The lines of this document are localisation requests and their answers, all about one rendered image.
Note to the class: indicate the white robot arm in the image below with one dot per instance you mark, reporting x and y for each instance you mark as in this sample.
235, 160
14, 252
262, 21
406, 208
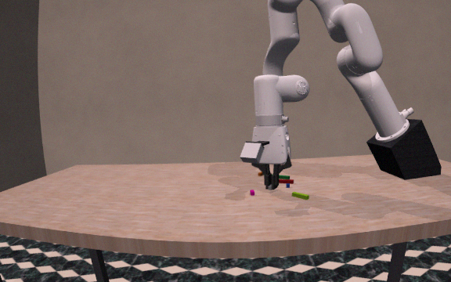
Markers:
357, 62

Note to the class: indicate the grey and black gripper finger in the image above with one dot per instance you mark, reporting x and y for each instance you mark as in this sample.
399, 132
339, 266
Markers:
266, 172
277, 169

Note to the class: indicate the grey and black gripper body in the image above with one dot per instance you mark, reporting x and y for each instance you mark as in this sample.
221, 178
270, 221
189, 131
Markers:
276, 152

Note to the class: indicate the red rod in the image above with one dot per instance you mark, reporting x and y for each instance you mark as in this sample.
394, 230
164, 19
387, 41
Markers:
290, 181

